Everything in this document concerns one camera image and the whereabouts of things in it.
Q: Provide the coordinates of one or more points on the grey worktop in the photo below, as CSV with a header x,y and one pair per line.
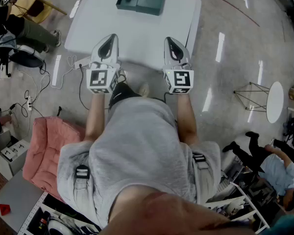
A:
x,y
17,195

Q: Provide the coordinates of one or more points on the person's left forearm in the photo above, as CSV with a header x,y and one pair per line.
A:
x,y
94,116

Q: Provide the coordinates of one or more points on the person's grey shirt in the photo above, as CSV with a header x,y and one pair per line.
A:
x,y
137,143

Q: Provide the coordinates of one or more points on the red pyramid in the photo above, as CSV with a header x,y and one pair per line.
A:
x,y
4,209

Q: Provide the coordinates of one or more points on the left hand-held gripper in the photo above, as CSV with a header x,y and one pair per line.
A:
x,y
99,78

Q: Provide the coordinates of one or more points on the person's face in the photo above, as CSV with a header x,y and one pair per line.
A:
x,y
166,214

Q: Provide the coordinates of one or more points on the round white side table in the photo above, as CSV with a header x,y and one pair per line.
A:
x,y
275,101

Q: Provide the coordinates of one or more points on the small white power strip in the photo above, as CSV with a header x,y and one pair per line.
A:
x,y
30,104

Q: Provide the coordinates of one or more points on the person's right forearm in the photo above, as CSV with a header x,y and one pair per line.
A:
x,y
187,121

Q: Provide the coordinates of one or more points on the person's black trousers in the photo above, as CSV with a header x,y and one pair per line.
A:
x,y
122,94

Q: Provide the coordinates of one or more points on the pink cushion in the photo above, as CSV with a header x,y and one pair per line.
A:
x,y
49,150

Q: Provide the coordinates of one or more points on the dark green box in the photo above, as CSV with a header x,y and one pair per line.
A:
x,y
147,1

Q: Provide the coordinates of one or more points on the long white power strip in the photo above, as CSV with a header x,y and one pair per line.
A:
x,y
82,62

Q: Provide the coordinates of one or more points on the white metal shelf rack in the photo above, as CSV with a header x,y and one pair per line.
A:
x,y
250,204
31,217

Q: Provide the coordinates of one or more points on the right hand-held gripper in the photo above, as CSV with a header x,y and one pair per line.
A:
x,y
181,78

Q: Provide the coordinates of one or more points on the white three-drawer cabinet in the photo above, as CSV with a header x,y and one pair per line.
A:
x,y
14,165

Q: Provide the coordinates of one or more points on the white block with black marks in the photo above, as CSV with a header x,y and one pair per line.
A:
x,y
7,153
20,146
14,148

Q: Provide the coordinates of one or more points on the person's right beige shoe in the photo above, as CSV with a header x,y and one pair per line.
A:
x,y
144,89

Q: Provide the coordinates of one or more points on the black white backpack unit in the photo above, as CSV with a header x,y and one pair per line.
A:
x,y
27,59

